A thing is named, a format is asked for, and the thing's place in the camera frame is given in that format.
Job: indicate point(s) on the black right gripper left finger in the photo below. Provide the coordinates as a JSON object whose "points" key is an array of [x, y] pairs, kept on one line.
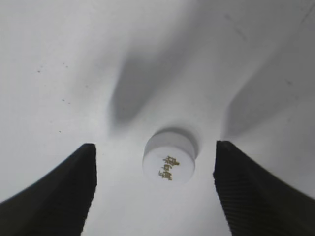
{"points": [[57, 204]]}

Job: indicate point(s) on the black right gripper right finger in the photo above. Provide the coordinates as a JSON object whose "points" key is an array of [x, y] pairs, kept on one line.
{"points": [[255, 202]]}

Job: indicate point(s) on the white bottle cap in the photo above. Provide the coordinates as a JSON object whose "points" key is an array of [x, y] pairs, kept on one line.
{"points": [[169, 156]]}

